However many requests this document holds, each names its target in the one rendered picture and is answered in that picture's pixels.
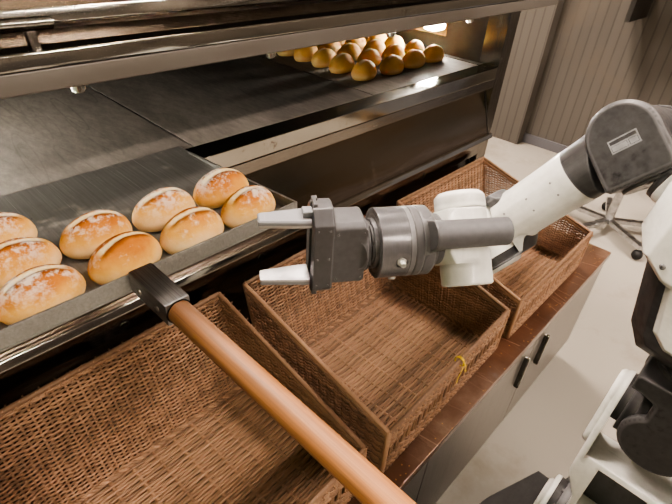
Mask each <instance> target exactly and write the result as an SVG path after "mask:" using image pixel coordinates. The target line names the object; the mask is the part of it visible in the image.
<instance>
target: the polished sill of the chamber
mask: <svg viewBox="0 0 672 504"><path fill-rule="evenodd" d="M496 72H497V67H494V66H490V65H486V64H481V65H477V66H474V67H470V68H467V69H464V70H460V71H457V72H453V73H450V74H446V75H443V76H439V77H436V78H432V79H429V80H425V81H422V82H418V83H415V84H411V85H408V86H404V87H401V88H397V89H394V90H390V91H387V92H383V93H380V94H376V95H373V96H369V97H366V98H362V99H359V100H356V101H352V102H349V103H345V104H342V105H338V106H335V107H331V108H328V109H324V110H321V111H317V112H314V113H310V114H307V115H303V116H300V117H296V118H293V119H289V120H286V121H282V122H279V123H275V124H272V125H268V126H265V127H261V128H258V129H254V130H251V131H247V132H244V133H241V134H237V135H234V136H230V137H227V138H223V139H220V140H216V141H213V142H209V143H206V144H202V145H199V146H195V147H192V148H188V149H185V150H187V151H189V152H192V153H194V154H196V155H198V156H200V157H203V158H205V159H207V160H209V161H211V162H213V163H215V164H218V165H220V166H222V167H224V168H229V167H232V166H235V165H238V164H241V163H244V162H247V161H250V160H253V159H256V158H259V157H262V156H265V155H268V154H271V153H274V152H277V151H280V150H283V149H286V148H289V147H292V146H295V145H298V144H301V143H304V142H307V141H310V140H313V139H316V138H319V137H322V136H325V135H328V134H331V133H334V132H337V131H340V130H343V129H346V128H349V127H352V126H355V125H358V124H361V123H364V122H367V121H370V120H373V119H376V118H379V117H382V116H385V115H388V114H391V113H394V112H397V111H400V110H403V109H406V108H409V107H412V106H415V105H418V104H421V103H424V102H427V101H430V100H433V99H436V98H439V97H442V96H445V95H448V94H451V93H454V92H457V91H460V90H463V89H466V88H469V87H472V86H475V85H478V84H481V83H484V82H487V81H490V80H493V79H495V76H496Z"/></svg>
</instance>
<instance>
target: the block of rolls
mask: <svg viewBox="0 0 672 504"><path fill-rule="evenodd" d="M366 42H367V43H366ZM403 48H404V41H403V39H402V38H401V37H400V36H397V35H394V37H387V35H386V34H382V35H376V36H370V37H364V38H358V39H352V40H347V41H341V42H335V43H329V44H323V45H317V46H311V47H306V48H300V49H294V50H288V51H282V52H277V54H278V55H279V56H293V57H294V59H295V61H297V62H310V61H311V63H312V65H313V66H314V67H316V68H327V67H329V70H330V72H331V73H334V74H344V73H349V72H351V76H352V78H353V79H354V80H356V81H368V80H371V79H373V78H374V77H375V76H376V74H377V69H376V67H377V66H378V65H379V64H380V62H381V58H382V63H381V64H380V72H381V73H382V74H383V75H397V74H399V73H401V72H402V71H403V69H404V68H408V69H414V68H420V67H422V66H423V65H424V64H425V62H426V63H436V62H440V61H442V59H443V58H444V51H443V49H442V48H441V47H440V46H439V45H436V44H431V45H429V46H428V47H427V48H426V49H425V50H424V45H423V43H422V42H421V41H420V40H416V39H414V40H412V41H410V42H409V43H408V44H407V45H406V46H405V48H404V49H403ZM362 50H363V51H362ZM361 51H362V52H361ZM354 61H357V63H356V64H355V62H354Z"/></svg>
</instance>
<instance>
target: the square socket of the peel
mask: <svg viewBox="0 0 672 504"><path fill-rule="evenodd" d="M128 274H129V279H130V283H131V287H132V291H133V292H134V293H135V294H136V295H137V296H138V297H139V298H140V299H141V300H142V301H143V302H144V303H145V304H146V305H147V306H148V307H150V308H151V309H152V310H153V311H154V312H155V313H156V314H157V315H158V316H159V317H160V318H161V319H162V320H163V321H164V322H165V323H166V324H167V325H168V326H171V325H173V323H172V322H171V321H170V320H169V318H168V313H169V310H170V309H171V307H172V306H173V305H174V304H175V303H177V302H179V301H182V300H185V301H188V302H189V303H190V304H191V302H190V299H189V295H188V294H187V293H186V292H185V291H184V290H182V289H181V288H180V287H179V286H178V285H177V284H175V283H174V282H173V281H172V280H171V279H170V278H169V277H167V276H166V275H165V274H164V273H163V272H162V271H161V270H159V269H158V268H157V267H156V266H155V265H154V264H152V263H148V264H146V265H143V266H141V267H139V268H136V269H134V270H132V271H130V272H129V273H128ZM191 305H192V304H191Z"/></svg>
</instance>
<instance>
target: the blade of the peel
mask: <svg viewBox="0 0 672 504"><path fill-rule="evenodd" d="M217 168H224V167H222V166H220V165H218V164H215V163H213V162H211V161H209V160H207V159H205V158H203V157H200V156H198V155H196V154H194V153H192V152H189V151H187V150H185V149H184V148H182V147H180V146H177V147H174V148H170V149H167V150H163V151H160V152H156V153H153V154H149V155H146V156H142V157H139V158H135V159H131V160H128V161H124V162H121V163H117V164H114V165H110V166H107V167H103V168H100V169H96V170H93V171H89V172H85V173H82V174H78V175H75V176H71V177H68V178H64V179H61V180H57V181H54V182H50V183H47V184H43V185H40V186H36V187H32V188H29V189H25V190H22V191H18V192H15V193H11V194H8V195H4V196H1V197H0V212H9V213H15V214H19V215H22V216H24V217H26V218H27V219H29V220H30V221H31V222H32V223H33V224H34V225H35V226H36V228H37V232H38V234H37V238H42V239H45V240H48V241H50V242H52V243H53V244H54V245H56V246H57V247H58V249H59V250H60V246H59V241H60V237H61V234H62V232H63V231H64V229H65V228H66V227H67V225H69V224H70V223H71V222H72V221H73V220H75V219H76V218H78V217H79V216H81V215H83V214H85V213H88V212H90V211H94V210H112V211H116V212H118V213H120V214H122V215H124V216H125V217H126V218H127V219H128V221H129V222H130V224H131V226H132V231H140V230H138V229H137V228H136V227H135V226H134V225H133V223H132V213H133V210H134V208H135V206H136V205H137V203H138V202H139V201H140V200H141V199H142V198H143V197H145V196H146V195H147V194H149V193H151V192H153V191H155V190H157V189H160V188H164V187H175V188H179V189H182V190H184V191H186V192H187V193H188V194H190V196H191V197H192V198H193V193H194V189H195V186H196V184H197V183H198V181H199V180H200V179H201V178H202V177H203V176H204V175H206V174H207V173H209V172H210V171H212V170H215V169H217ZM246 179H247V181H248V183H249V185H258V186H262V187H265V186H263V185H261V184H258V183H256V182H254V181H252V180H250V179H248V178H246ZM265 188H266V189H268V190H269V191H270V192H271V193H272V195H273V197H274V199H275V204H276V205H275V209H274V211H281V210H290V209H297V201H295V200H293V199H291V198H289V197H286V196H284V195H282V194H280V193H278V192H276V191H273V190H271V189H269V188H267V187H265ZM193 200H194V198H193ZM268 229H270V228H258V222H257V218H255V219H253V220H251V221H249V222H246V223H244V224H242V225H239V226H237V227H235V228H232V229H231V228H228V227H226V226H225V225H224V231H223V233H221V234H219V235H216V236H214V237H212V238H209V239H207V240H205V241H202V242H200V243H198V244H196V245H193V246H191V247H189V248H186V249H184V250H182V251H179V252H177V253H175V254H173V255H171V254H168V253H167V252H165V251H164V250H163V248H162V247H161V248H162V255H161V258H160V260H159V261H156V262H154V263H152V264H154V265H155V266H156V267H157V268H158V269H159V270H161V271H162V272H163V273H164V274H165V275H166V276H168V275H170V274H172V273H175V272H177V271H179V270H181V269H183V268H185V267H188V266H190V265H192V264H194V263H196V262H198V261H201V260H203V259H205V258H207V257H209V256H212V255H214V254H216V253H218V252H220V251H222V250H225V249H227V248H229V247H231V246H233V245H235V244H238V243H240V242H242V241H244V240H246V239H248V238H251V237H253V236H255V235H257V234H259V233H261V232H264V231H266V230H268ZM140 232H143V231H140ZM60 252H61V250H60ZM61 254H62V260H61V263H60V265H66V266H69V267H72V268H74V269H75V270H77V271H78V272H79V273H80V274H81V275H82V276H83V277H84V279H85V281H86V289H85V292H84V293H83V294H80V295H78V296H76V297H73V298H71V299H69V300H66V301H64V302H62V303H60V304H57V305H55V306H53V307H50V308H48V309H46V310H43V311H41V312H39V313H37V314H34V315H32V316H30V317H27V318H25V319H23V320H20V321H18V322H16V323H13V324H11V325H9V326H8V325H6V324H4V323H2V322H0V353H1V352H3V351H5V350H7V349H10V348H12V347H14V346H16V345H18V344H21V343H23V342H25V341H27V340H29V339H31V338H34V337H36V336H38V335H40V334H42V333H44V332H47V331H49V330H51V329H53V328H55V327H57V326H60V325H62V324H64V323H66V322H68V321H70V320H73V319H75V318H77V317H79V316H81V315H83V314H86V313H88V312H90V311H92V310H94V309H96V308H99V307H101V306H103V305H105V304H107V303H109V302H112V301H114V300H116V299H118V298H120V297H123V296H125V295H127V294H129V293H131V292H133V291H132V287H131V283H130V279H129V274H126V275H124V276H122V277H120V278H117V279H115V280H113V281H110V282H108V283H106V284H103V285H99V284H97V283H95V282H94V281H92V280H91V279H90V277H89V275H88V271H87V268H88V262H89V259H82V260H78V259H71V258H68V257H67V256H65V255H64V254H63V253H62V252H61Z"/></svg>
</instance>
